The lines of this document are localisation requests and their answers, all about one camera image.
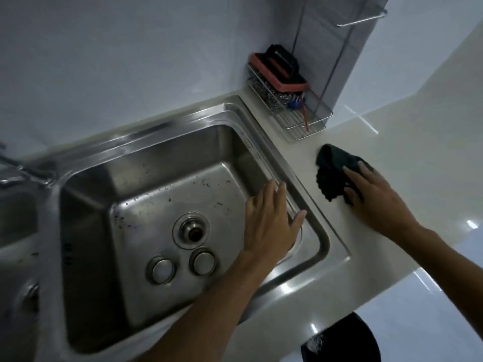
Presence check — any person's left hand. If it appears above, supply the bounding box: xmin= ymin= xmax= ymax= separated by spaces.
xmin=243 ymin=179 xmax=307 ymax=261

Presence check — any person's right hand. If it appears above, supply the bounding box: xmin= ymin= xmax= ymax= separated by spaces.
xmin=341 ymin=161 xmax=420 ymax=242

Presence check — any dark green cleaning cloth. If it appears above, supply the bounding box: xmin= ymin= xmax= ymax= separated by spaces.
xmin=315 ymin=144 xmax=375 ymax=207

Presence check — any person's right forearm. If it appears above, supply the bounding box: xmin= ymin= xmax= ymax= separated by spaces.
xmin=392 ymin=224 xmax=483 ymax=311

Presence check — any person's left forearm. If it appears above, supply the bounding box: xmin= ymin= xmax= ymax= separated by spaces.
xmin=138 ymin=249 xmax=281 ymax=362

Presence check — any round metal sink plug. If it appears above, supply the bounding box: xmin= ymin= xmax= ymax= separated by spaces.
xmin=189 ymin=248 xmax=219 ymax=276
xmin=146 ymin=255 xmax=176 ymax=286

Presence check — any steel wool scourer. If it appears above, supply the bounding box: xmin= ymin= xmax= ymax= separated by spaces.
xmin=260 ymin=84 xmax=299 ymax=107

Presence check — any black trash bin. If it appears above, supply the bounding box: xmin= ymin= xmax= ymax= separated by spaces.
xmin=301 ymin=312 xmax=382 ymax=362

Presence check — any stainless steel double sink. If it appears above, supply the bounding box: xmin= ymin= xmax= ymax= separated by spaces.
xmin=0 ymin=95 xmax=351 ymax=362

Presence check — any chrome sink faucet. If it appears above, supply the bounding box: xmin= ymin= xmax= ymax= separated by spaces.
xmin=0 ymin=143 xmax=57 ymax=190

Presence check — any chrome wire caddy rack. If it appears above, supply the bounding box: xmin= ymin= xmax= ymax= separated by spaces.
xmin=247 ymin=0 xmax=389 ymax=142

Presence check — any orange scrub brush black handle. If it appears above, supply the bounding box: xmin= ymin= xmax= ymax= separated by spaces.
xmin=252 ymin=44 xmax=310 ymax=92

